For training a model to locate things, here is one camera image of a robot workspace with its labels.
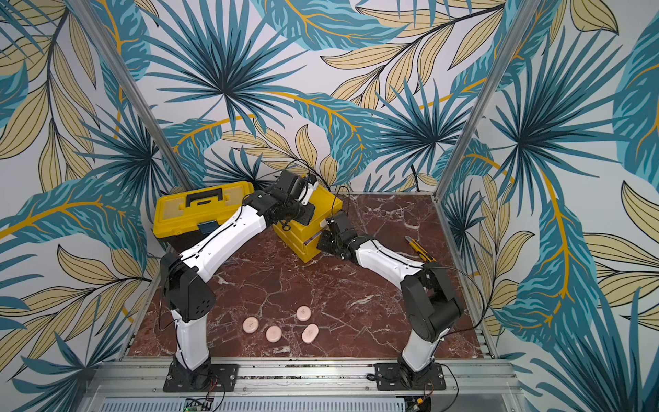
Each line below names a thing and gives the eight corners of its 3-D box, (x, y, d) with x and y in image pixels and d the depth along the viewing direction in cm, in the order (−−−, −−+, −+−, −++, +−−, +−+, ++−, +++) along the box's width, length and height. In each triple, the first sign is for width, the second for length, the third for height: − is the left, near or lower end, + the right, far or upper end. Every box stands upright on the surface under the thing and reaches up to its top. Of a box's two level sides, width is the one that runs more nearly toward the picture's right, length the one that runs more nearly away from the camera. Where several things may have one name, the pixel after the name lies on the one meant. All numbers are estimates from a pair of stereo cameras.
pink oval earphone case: (301, 343, 82) (301, 341, 79) (303, 325, 85) (302, 323, 83) (318, 343, 82) (318, 341, 80) (318, 325, 85) (318, 323, 83)
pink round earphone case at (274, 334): (265, 342, 82) (264, 341, 80) (267, 327, 84) (266, 325, 83) (281, 342, 82) (280, 341, 80) (282, 327, 84) (281, 325, 83)
